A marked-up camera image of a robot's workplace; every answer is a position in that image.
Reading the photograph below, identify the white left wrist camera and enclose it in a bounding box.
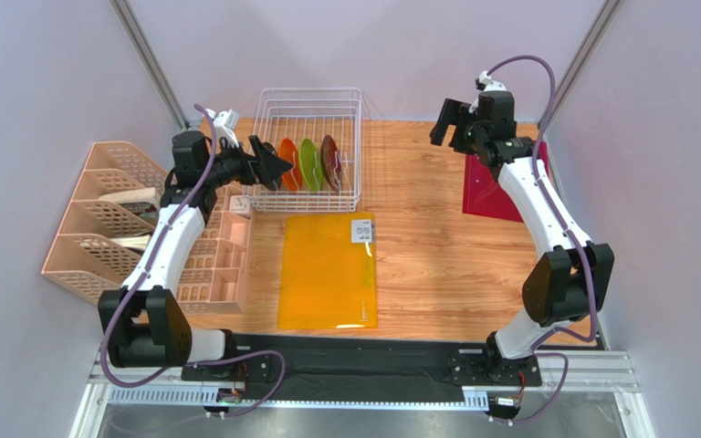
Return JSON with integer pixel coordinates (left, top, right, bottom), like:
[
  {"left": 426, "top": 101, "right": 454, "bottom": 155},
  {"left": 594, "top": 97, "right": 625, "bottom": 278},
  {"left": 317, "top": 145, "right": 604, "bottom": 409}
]
[{"left": 209, "top": 109, "right": 240, "bottom": 149}]

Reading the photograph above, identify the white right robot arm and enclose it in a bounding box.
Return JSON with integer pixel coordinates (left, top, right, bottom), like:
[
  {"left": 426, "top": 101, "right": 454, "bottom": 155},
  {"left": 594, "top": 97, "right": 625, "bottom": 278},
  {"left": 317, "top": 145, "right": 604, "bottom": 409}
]
[{"left": 430, "top": 90, "right": 614, "bottom": 384}]

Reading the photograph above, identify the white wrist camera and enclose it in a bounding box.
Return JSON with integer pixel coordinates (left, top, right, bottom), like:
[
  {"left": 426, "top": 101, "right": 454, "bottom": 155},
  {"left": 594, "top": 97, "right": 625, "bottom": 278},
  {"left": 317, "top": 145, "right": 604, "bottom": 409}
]
[
  {"left": 476, "top": 70, "right": 507, "bottom": 92},
  {"left": 209, "top": 109, "right": 240, "bottom": 149}
]

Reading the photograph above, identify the white wire dish rack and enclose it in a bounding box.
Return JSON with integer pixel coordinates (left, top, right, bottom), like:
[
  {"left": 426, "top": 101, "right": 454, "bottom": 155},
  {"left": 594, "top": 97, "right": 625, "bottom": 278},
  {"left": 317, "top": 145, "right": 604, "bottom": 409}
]
[{"left": 243, "top": 88, "right": 364, "bottom": 213}]

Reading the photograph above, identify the beige compartment desk organizer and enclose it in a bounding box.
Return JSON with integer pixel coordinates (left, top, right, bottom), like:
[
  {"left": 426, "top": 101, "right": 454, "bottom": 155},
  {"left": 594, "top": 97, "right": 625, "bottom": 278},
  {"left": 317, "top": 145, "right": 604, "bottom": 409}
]
[{"left": 177, "top": 184, "right": 255, "bottom": 315}]

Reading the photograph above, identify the orange translucent folder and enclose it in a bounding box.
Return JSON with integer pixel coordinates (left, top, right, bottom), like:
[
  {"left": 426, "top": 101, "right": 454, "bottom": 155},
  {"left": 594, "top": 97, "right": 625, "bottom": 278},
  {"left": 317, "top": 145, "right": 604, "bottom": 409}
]
[{"left": 277, "top": 213, "right": 378, "bottom": 330}]

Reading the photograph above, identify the aluminium front rail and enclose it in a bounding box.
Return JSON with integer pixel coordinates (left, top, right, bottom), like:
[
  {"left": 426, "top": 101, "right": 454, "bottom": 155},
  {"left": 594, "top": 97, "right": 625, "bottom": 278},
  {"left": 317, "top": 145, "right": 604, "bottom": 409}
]
[{"left": 71, "top": 334, "right": 654, "bottom": 437}]

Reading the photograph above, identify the orange plate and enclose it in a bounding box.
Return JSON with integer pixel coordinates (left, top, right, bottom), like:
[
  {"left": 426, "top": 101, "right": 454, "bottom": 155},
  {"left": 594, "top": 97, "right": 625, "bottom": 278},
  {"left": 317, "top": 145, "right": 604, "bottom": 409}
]
[{"left": 277, "top": 137, "right": 304, "bottom": 193}]

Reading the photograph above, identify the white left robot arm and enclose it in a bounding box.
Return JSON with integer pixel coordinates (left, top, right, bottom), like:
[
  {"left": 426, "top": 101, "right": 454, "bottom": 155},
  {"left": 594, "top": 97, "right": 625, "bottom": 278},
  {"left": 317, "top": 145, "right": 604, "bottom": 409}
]
[{"left": 98, "top": 130, "right": 293, "bottom": 368}]

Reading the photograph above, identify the book in file rack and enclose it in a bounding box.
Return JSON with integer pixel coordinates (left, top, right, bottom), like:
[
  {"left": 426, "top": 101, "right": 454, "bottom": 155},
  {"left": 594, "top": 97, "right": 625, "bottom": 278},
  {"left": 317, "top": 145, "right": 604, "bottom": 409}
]
[
  {"left": 110, "top": 234, "right": 152, "bottom": 254},
  {"left": 99, "top": 187, "right": 160, "bottom": 219}
]

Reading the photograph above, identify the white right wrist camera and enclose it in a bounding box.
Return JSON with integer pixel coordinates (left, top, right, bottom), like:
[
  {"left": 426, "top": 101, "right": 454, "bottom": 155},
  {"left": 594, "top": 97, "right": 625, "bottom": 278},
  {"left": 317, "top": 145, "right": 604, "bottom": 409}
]
[{"left": 476, "top": 70, "right": 507, "bottom": 92}]

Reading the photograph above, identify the green plate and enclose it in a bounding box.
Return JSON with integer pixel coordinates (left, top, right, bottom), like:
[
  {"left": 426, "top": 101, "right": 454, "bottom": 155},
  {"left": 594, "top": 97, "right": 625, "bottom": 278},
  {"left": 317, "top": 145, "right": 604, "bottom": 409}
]
[{"left": 298, "top": 139, "right": 323, "bottom": 192}]

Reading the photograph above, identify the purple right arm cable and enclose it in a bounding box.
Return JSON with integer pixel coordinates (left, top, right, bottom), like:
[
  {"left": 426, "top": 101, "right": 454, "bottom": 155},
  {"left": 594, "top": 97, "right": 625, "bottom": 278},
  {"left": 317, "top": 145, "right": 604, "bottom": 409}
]
[{"left": 485, "top": 55, "right": 600, "bottom": 425}]

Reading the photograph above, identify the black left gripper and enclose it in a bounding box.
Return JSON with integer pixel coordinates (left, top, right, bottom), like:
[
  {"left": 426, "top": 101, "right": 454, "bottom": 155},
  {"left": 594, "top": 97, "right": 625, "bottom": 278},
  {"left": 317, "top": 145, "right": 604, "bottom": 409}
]
[{"left": 204, "top": 135, "right": 292, "bottom": 190}]

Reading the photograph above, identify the dark red floral plate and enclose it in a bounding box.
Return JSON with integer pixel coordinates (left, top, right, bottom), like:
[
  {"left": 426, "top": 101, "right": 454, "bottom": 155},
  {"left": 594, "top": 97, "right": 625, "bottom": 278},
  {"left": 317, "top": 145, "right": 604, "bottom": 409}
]
[{"left": 320, "top": 135, "right": 342, "bottom": 192}]

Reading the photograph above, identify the beige file organizer rack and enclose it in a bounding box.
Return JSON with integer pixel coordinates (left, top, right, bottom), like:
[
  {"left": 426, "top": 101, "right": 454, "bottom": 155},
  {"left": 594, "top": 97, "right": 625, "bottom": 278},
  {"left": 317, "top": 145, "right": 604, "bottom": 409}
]
[{"left": 41, "top": 141, "right": 167, "bottom": 305}]

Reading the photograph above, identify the red folder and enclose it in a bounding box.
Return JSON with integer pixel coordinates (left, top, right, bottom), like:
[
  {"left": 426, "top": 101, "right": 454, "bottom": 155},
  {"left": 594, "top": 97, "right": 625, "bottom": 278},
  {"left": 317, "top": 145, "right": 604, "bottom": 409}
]
[{"left": 463, "top": 137, "right": 558, "bottom": 223}]

